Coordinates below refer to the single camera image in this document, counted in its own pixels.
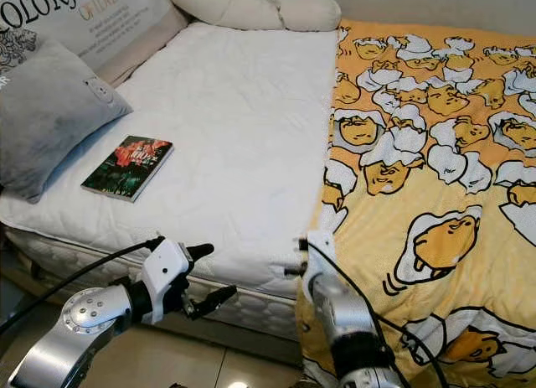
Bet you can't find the white quilted mattress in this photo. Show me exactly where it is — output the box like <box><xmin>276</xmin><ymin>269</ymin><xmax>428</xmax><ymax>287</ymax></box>
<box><xmin>0</xmin><ymin>21</ymin><xmax>340</xmax><ymax>343</ymax></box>

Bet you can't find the white printed headboard cushion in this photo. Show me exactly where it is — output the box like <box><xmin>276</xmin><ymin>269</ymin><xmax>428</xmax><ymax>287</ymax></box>
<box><xmin>0</xmin><ymin>0</ymin><xmax>177</xmax><ymax>70</ymax></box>

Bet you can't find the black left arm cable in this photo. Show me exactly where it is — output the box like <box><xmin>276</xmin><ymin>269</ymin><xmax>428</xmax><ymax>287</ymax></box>
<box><xmin>0</xmin><ymin>235</ymin><xmax>164</xmax><ymax>334</ymax></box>

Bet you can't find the grey square pillow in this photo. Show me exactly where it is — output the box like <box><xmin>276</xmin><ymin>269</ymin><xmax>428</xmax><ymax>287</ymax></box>
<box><xmin>0</xmin><ymin>40</ymin><xmax>135</xmax><ymax>203</ymax></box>

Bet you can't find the dark book with red cover art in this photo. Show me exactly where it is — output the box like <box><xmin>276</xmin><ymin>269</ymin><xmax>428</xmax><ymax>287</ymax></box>
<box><xmin>81</xmin><ymin>135</ymin><xmax>174</xmax><ymax>204</ymax></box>

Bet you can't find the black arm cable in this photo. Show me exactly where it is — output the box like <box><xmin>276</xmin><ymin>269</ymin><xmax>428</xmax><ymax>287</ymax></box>
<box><xmin>0</xmin><ymin>235</ymin><xmax>164</xmax><ymax>334</ymax></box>
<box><xmin>301</xmin><ymin>240</ymin><xmax>453</xmax><ymax>388</ymax></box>

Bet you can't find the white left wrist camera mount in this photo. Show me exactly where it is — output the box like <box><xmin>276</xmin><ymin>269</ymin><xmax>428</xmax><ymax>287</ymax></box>
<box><xmin>138</xmin><ymin>237</ymin><xmax>193</xmax><ymax>303</ymax></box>

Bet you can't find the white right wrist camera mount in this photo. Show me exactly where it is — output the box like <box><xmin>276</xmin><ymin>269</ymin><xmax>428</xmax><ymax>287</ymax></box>
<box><xmin>301</xmin><ymin>229</ymin><xmax>338</xmax><ymax>288</ymax></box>

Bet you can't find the yellow cartoon egg blanket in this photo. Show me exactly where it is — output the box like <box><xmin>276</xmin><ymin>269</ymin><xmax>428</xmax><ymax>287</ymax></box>
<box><xmin>296</xmin><ymin>18</ymin><xmax>536</xmax><ymax>388</ymax></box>

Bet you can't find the cream knotted bolster pillow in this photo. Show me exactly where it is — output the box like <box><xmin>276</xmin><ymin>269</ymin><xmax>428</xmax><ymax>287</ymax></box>
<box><xmin>169</xmin><ymin>0</ymin><xmax>343</xmax><ymax>33</ymax></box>

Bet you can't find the black white floral pillow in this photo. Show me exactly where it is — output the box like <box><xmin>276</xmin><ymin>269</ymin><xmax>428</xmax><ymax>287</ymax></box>
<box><xmin>0</xmin><ymin>26</ymin><xmax>41</xmax><ymax>83</ymax></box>

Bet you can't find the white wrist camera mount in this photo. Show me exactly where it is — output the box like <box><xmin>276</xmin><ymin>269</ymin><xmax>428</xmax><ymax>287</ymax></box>
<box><xmin>138</xmin><ymin>237</ymin><xmax>193</xmax><ymax>303</ymax></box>
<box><xmin>301</xmin><ymin>229</ymin><xmax>338</xmax><ymax>288</ymax></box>

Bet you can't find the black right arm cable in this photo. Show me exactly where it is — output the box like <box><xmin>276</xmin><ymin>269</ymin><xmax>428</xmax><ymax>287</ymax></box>
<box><xmin>301</xmin><ymin>240</ymin><xmax>453</xmax><ymax>388</ymax></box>

